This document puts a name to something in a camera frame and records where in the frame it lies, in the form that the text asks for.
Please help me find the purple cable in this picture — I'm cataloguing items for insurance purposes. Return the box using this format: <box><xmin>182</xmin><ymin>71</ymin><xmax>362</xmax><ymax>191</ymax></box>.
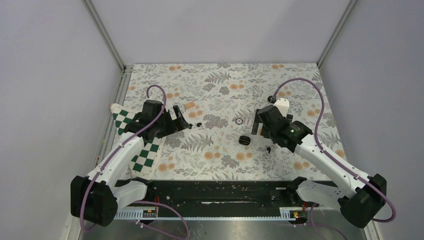
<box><xmin>79</xmin><ymin>85</ymin><xmax>190</xmax><ymax>240</ymax></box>
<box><xmin>272</xmin><ymin>77</ymin><xmax>397</xmax><ymax>223</ymax></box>

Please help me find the floral patterned table mat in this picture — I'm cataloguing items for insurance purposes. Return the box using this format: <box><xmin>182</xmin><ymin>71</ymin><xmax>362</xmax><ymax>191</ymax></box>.
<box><xmin>123</xmin><ymin>63</ymin><xmax>345</xmax><ymax>181</ymax></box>

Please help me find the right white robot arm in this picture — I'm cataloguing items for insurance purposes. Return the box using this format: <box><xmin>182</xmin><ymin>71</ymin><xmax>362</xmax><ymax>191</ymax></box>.
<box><xmin>252</xmin><ymin>105</ymin><xmax>387</xmax><ymax>229</ymax></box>

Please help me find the small wooden block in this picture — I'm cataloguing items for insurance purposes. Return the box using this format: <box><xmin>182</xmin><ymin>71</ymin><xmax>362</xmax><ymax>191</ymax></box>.
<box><xmin>184</xmin><ymin>101</ymin><xmax>196</xmax><ymax>110</ymax></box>

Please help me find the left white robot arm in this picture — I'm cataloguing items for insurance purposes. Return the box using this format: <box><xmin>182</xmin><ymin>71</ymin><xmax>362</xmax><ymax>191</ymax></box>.
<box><xmin>70</xmin><ymin>99</ymin><xmax>190</xmax><ymax>227</ymax></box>

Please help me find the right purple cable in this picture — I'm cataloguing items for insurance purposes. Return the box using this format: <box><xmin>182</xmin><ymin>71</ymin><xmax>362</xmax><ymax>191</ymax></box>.
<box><xmin>272</xmin><ymin>77</ymin><xmax>397</xmax><ymax>223</ymax></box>

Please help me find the perforated metal rail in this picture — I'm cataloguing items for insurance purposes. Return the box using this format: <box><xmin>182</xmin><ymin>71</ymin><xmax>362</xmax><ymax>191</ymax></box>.
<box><xmin>114</xmin><ymin>206</ymin><xmax>308</xmax><ymax>222</ymax></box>

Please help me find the small black oval object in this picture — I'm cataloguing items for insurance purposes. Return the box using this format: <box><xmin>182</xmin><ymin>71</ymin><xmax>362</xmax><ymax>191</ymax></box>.
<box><xmin>267</xmin><ymin>95</ymin><xmax>277</xmax><ymax>104</ymax></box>

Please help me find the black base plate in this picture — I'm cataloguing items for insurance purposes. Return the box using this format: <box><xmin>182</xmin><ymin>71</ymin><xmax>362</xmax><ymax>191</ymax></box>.
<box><xmin>125</xmin><ymin>180</ymin><xmax>313</xmax><ymax>217</ymax></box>

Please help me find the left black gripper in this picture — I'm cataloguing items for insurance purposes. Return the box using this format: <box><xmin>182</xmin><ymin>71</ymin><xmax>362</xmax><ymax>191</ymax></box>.
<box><xmin>154</xmin><ymin>105</ymin><xmax>189</xmax><ymax>139</ymax></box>

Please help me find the green white checkered mat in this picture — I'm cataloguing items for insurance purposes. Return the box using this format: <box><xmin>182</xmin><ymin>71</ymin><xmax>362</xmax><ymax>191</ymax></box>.
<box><xmin>110</xmin><ymin>103</ymin><xmax>164</xmax><ymax>180</ymax></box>

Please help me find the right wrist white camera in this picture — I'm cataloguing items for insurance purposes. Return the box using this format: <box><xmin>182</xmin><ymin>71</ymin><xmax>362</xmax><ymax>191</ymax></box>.
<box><xmin>273</xmin><ymin>98</ymin><xmax>290</xmax><ymax>117</ymax></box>

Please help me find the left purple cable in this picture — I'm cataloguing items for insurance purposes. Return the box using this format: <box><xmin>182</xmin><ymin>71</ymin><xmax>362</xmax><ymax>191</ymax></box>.
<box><xmin>79</xmin><ymin>85</ymin><xmax>190</xmax><ymax>240</ymax></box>

